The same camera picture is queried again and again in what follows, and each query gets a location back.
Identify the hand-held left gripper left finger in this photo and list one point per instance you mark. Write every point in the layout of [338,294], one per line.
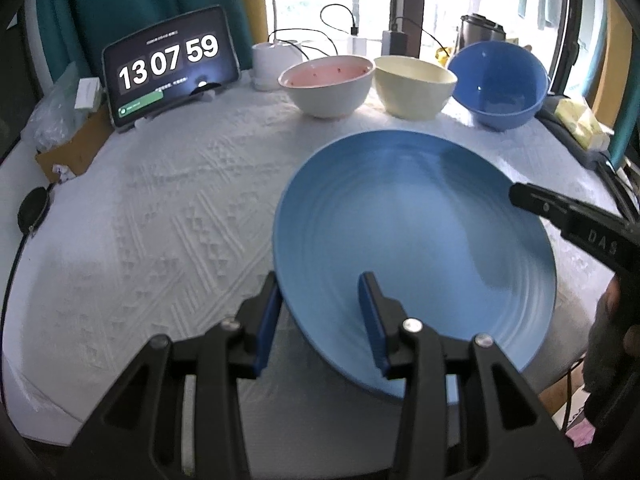
[264,327]

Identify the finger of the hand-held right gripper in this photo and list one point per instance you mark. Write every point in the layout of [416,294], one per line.
[537,202]

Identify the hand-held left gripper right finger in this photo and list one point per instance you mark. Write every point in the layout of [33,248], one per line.
[372,325]

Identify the large blue plate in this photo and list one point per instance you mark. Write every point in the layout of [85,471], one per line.
[400,240]

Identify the blue bowl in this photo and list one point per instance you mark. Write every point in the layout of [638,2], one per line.
[500,85]

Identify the cream bowl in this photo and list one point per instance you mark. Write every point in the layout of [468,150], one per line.
[412,87]

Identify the pink speckled white bowl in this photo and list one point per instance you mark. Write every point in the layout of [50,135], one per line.
[327,82]

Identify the person's right forearm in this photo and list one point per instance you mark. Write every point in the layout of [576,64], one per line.
[602,365]

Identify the person's right hand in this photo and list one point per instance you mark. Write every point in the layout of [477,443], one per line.
[609,300]

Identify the dark grey case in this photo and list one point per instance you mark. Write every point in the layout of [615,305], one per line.
[575,150]

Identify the yellow foil packet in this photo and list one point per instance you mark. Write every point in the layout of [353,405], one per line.
[442,56]

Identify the white power adapter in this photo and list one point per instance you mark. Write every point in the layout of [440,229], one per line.
[361,45]

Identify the clear tablet stand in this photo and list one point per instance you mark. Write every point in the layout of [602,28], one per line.
[140,122]

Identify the black round disc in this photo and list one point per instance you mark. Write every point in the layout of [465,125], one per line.
[34,210]

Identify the white charging dock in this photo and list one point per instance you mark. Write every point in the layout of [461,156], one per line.
[267,67]

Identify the cardboard box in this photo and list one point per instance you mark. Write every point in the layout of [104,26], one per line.
[75,147]

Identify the tablet showing clock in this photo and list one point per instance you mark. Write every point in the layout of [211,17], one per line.
[167,67]

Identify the small white box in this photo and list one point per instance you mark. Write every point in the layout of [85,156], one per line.
[88,94]

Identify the clear plastic bag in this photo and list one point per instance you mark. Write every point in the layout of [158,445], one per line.
[52,110]

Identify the yellow curtain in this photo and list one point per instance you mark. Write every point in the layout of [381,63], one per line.
[252,0]

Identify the teal curtain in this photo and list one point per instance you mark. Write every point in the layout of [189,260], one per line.
[150,5]

